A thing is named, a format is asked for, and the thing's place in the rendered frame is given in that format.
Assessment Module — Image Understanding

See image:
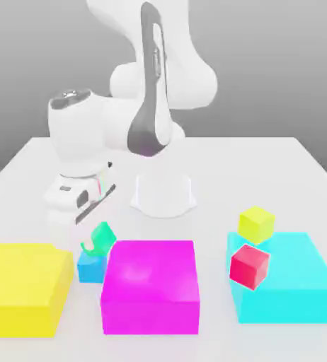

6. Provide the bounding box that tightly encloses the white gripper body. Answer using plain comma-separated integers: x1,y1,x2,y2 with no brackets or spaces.
46,182,118,240

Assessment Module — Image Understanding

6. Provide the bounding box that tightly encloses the small green cube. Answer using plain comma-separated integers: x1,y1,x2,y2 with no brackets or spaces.
80,221,117,257

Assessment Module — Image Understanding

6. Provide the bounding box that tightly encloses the small blue cube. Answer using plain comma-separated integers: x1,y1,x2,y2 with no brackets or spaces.
76,250,108,284

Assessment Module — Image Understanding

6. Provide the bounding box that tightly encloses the small yellow cube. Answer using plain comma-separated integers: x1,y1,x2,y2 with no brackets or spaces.
238,205,276,246

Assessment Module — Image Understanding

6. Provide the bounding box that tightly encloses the small red cube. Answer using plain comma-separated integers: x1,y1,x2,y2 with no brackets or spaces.
229,244,271,291

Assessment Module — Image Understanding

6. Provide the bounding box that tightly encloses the large magenta box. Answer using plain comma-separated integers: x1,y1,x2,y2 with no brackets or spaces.
100,240,201,336

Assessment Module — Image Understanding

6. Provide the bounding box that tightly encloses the large yellow box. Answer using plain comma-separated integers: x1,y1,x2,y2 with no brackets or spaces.
0,243,74,339

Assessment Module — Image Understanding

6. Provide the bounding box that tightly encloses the large cyan box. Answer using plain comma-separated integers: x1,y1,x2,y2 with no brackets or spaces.
226,231,327,325

